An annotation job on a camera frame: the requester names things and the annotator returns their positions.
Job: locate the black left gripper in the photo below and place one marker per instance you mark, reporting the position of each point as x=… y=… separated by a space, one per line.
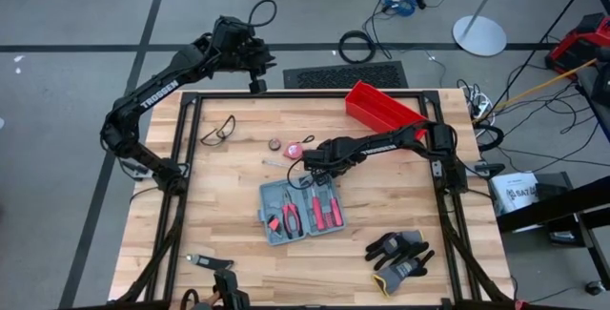
x=240 y=45

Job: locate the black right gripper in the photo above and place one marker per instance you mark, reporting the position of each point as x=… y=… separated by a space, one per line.
x=333 y=155

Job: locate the pink socket bit holder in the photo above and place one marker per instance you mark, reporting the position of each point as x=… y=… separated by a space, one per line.
x=327 y=218

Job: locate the pink tape measure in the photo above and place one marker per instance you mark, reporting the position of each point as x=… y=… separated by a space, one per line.
x=291 y=151

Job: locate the grey plastic tool case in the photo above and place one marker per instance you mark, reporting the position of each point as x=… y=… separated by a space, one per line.
x=271 y=195

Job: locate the small round brown tape roll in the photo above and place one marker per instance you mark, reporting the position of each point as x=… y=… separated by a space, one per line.
x=270 y=145

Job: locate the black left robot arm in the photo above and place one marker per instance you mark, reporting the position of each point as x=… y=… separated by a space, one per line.
x=157 y=95

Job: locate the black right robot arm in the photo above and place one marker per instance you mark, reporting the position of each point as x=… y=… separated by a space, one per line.
x=381 y=149

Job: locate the clear safety glasses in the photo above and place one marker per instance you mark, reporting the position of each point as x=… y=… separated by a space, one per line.
x=229 y=126

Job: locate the red plastic bin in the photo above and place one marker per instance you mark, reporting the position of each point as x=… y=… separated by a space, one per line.
x=376 y=107

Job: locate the black work glove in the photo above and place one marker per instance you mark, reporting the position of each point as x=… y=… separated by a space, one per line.
x=381 y=248

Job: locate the grey yellow-cuffed work glove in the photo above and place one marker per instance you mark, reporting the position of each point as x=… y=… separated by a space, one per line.
x=400 y=272

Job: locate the black utility knife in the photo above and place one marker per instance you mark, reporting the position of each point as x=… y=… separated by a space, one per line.
x=209 y=261

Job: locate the black handheld device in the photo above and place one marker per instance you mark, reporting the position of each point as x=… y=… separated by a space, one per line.
x=229 y=288

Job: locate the person's hand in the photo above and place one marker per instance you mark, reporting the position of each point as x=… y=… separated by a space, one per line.
x=209 y=300

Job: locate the white power strip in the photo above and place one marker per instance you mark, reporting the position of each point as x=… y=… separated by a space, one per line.
x=483 y=107

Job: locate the white printed box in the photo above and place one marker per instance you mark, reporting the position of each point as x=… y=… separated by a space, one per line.
x=514 y=193

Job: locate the black side shelf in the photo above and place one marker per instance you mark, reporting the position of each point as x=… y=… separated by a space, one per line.
x=548 y=210

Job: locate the yellow pole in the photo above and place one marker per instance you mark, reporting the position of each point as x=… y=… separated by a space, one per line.
x=538 y=89

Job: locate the thin black diagonal pole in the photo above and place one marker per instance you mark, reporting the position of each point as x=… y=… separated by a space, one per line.
x=543 y=39

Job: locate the red and black machine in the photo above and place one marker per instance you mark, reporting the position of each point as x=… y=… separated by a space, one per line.
x=576 y=45

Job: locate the black caster wheel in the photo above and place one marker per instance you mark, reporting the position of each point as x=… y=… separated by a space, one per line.
x=595 y=288

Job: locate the white round pedestal table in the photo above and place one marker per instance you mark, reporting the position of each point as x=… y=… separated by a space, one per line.
x=479 y=35

